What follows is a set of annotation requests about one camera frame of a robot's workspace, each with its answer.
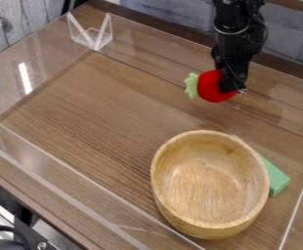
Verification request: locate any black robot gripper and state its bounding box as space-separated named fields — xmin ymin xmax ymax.
xmin=212 ymin=0 xmax=268 ymax=94

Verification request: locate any red felt fruit green leaf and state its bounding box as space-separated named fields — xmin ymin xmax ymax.
xmin=184 ymin=69 xmax=237 ymax=103

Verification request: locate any round wooden bowl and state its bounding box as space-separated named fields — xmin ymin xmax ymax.
xmin=151 ymin=130 xmax=269 ymax=240

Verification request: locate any green sponge block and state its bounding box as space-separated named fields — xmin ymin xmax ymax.
xmin=260 ymin=155 xmax=291 ymax=197

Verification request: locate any black table clamp bracket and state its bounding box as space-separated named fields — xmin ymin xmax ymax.
xmin=13 ymin=218 xmax=60 ymax=250

